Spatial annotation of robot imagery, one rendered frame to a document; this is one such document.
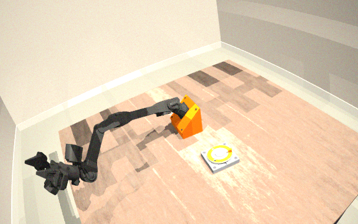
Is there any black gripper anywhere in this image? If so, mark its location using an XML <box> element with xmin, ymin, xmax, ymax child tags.
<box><xmin>24</xmin><ymin>151</ymin><xmax>71</xmax><ymax>190</ymax></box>

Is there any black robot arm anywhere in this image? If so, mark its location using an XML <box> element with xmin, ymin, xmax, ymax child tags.
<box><xmin>44</xmin><ymin>97</ymin><xmax>189</xmax><ymax>195</ymax></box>

